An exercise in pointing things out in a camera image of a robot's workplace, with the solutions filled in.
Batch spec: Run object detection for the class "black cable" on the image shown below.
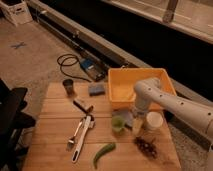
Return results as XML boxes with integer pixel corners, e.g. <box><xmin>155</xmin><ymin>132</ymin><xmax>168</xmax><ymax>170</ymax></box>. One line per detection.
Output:
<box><xmin>56</xmin><ymin>53</ymin><xmax>92</xmax><ymax>83</ymax></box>

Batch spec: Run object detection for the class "black chair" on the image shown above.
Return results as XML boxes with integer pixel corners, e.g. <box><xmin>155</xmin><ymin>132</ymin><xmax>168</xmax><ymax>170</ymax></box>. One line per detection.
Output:
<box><xmin>0</xmin><ymin>78</ymin><xmax>36</xmax><ymax>171</ymax></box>

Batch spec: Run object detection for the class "dark small block tool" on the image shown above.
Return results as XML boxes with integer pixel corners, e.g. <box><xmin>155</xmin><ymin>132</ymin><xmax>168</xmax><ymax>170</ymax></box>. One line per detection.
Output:
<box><xmin>73</xmin><ymin>98</ymin><xmax>93</xmax><ymax>114</ymax></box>

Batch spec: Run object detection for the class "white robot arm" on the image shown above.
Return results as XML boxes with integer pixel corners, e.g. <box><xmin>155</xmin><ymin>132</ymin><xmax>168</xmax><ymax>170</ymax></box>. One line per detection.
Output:
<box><xmin>133</xmin><ymin>77</ymin><xmax>213</xmax><ymax>171</ymax></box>

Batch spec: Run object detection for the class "blue sponge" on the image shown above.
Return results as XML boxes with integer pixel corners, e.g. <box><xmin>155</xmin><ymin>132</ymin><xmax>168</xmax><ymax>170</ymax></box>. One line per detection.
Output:
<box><xmin>88</xmin><ymin>84</ymin><xmax>105</xmax><ymax>96</ymax></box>

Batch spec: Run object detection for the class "white cardboard box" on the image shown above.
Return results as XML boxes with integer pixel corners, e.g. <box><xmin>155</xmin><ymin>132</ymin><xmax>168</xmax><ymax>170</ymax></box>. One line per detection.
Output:
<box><xmin>0</xmin><ymin>0</ymin><xmax>32</xmax><ymax>26</ymax></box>

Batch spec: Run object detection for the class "dark metal cup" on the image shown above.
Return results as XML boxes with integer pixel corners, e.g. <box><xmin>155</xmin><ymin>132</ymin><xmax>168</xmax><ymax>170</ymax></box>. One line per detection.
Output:
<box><xmin>62</xmin><ymin>79</ymin><xmax>74</xmax><ymax>96</ymax></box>

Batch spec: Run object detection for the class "blue power device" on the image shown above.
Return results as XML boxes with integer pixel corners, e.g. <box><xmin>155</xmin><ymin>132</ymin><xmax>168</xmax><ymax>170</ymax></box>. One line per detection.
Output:
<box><xmin>80</xmin><ymin>59</ymin><xmax>105</xmax><ymax>82</ymax></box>

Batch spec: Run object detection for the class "small green cup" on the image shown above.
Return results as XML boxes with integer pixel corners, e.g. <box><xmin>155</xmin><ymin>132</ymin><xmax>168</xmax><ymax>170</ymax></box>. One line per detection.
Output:
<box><xmin>111</xmin><ymin>116</ymin><xmax>125</xmax><ymax>133</ymax></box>

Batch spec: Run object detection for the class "green chili pepper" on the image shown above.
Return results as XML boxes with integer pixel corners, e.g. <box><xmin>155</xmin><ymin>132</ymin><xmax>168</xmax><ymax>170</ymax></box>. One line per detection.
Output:
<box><xmin>93</xmin><ymin>143</ymin><xmax>116</xmax><ymax>168</ymax></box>

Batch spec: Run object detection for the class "dark grape bunch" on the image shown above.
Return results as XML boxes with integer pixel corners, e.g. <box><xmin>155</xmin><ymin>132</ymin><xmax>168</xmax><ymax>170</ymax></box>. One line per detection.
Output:
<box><xmin>134</xmin><ymin>137</ymin><xmax>158</xmax><ymax>159</ymax></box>

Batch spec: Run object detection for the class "yellow plastic tray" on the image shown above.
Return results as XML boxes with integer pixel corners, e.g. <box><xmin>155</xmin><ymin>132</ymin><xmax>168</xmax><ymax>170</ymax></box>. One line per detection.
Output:
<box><xmin>108</xmin><ymin>68</ymin><xmax>176</xmax><ymax>110</ymax></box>

